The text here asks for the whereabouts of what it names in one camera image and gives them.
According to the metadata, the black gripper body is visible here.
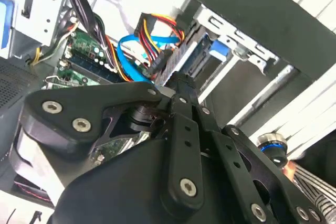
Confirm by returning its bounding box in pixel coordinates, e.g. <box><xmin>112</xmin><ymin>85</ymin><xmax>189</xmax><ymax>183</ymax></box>
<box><xmin>47</xmin><ymin>138</ymin><xmax>250</xmax><ymax>224</ymax></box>

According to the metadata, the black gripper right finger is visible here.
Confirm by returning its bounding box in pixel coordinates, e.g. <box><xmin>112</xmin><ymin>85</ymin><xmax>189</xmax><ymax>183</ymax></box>
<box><xmin>183</xmin><ymin>73</ymin><xmax>328</xmax><ymax>224</ymax></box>

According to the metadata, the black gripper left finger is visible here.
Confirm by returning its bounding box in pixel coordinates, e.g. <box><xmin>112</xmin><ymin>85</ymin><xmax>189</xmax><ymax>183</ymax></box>
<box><xmin>10</xmin><ymin>73</ymin><xmax>205</xmax><ymax>211</ymax></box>

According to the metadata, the round black tool blue ring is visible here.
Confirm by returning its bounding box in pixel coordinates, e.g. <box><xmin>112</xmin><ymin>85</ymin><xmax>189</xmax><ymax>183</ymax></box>
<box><xmin>255</xmin><ymin>131</ymin><xmax>290</xmax><ymax>168</ymax></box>

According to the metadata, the hard disk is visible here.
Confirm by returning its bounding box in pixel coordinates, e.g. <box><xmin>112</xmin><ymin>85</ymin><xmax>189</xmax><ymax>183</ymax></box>
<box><xmin>154</xmin><ymin>34</ymin><xmax>229</xmax><ymax>89</ymax></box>

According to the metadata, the person's hand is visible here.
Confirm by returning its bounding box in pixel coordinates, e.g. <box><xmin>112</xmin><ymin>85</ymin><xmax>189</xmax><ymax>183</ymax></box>
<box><xmin>282</xmin><ymin>159</ymin><xmax>299</xmax><ymax>180</ymax></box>

